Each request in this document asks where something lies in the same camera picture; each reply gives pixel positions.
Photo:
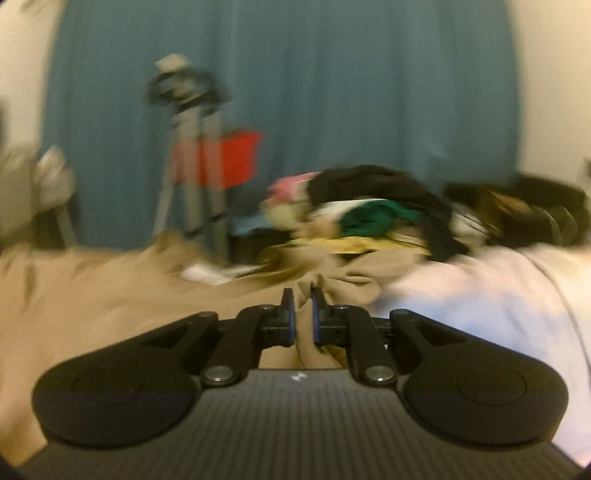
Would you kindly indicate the pink garment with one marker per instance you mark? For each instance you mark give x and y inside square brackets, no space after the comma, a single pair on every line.
[288,187]

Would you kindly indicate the yellow patterned garment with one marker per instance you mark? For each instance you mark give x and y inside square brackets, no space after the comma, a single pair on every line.
[355,245]

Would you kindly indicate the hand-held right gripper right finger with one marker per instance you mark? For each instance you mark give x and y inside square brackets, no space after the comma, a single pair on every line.
[316,318]

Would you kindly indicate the red box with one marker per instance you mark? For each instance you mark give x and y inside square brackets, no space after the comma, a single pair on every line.
[233,157]

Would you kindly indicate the dark bag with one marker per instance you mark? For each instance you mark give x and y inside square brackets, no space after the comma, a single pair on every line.
[517,207]

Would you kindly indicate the grey camera tripod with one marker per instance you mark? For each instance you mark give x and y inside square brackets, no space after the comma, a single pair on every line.
[194,152]

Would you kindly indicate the beige garment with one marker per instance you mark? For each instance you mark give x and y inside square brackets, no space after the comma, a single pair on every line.
[138,300]

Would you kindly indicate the white paper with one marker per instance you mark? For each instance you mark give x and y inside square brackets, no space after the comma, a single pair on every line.
[207,273]

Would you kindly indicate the black garment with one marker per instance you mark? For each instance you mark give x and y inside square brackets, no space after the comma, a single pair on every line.
[392,194]

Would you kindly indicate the white bed sheet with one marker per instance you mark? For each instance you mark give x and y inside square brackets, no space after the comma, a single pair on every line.
[489,300]

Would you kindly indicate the blue curtain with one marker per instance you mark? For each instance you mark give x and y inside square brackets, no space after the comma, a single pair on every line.
[295,101]

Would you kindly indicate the green garment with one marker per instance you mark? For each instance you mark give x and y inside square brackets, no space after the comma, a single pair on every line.
[376,220]

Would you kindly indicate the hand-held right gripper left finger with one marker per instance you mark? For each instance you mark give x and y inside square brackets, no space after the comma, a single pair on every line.
[291,318]

